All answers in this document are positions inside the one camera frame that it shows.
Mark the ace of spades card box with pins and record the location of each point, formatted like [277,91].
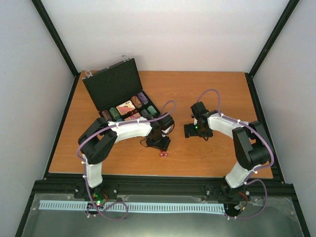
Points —
[125,108]

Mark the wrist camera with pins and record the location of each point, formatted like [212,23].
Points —
[198,110]
[166,124]

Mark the brown green poker chip stack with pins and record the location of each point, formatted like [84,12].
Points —
[106,115]

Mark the black aluminium frame rail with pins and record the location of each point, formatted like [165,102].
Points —
[115,186]

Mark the green yellow poker chip stack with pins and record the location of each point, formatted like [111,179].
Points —
[114,113]

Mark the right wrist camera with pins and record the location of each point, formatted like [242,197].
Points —
[198,110]

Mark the purple poker chip stack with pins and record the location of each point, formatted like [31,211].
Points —
[141,96]

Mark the black poker set case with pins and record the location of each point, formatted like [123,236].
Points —
[115,85]

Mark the dark grey poker chip stack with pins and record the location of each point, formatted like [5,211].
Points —
[144,113]

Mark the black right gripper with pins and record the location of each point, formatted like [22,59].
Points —
[209,133]

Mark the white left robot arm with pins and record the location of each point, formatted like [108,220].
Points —
[96,143]

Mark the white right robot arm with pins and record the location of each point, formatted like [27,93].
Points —
[253,151]

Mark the orange red poker chip stack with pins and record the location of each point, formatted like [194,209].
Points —
[137,103]

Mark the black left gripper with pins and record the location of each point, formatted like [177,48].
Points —
[164,146]

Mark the white slotted cable duct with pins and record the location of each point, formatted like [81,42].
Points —
[134,207]

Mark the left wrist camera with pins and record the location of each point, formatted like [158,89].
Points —
[166,124]

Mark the red texas holdem card box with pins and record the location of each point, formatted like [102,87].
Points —
[133,117]

